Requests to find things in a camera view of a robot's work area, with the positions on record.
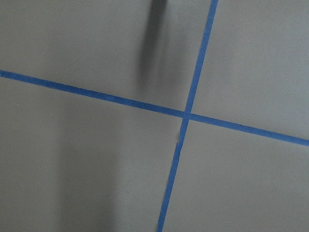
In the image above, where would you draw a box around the crossing blue tape strip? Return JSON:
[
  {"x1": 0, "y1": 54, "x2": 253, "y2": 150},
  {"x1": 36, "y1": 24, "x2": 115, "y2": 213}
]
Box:
[{"x1": 0, "y1": 70, "x2": 309, "y2": 146}]

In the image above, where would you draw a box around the long blue tape strip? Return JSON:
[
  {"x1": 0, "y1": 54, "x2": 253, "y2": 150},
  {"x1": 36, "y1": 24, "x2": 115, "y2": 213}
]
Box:
[{"x1": 156, "y1": 0, "x2": 218, "y2": 232}]

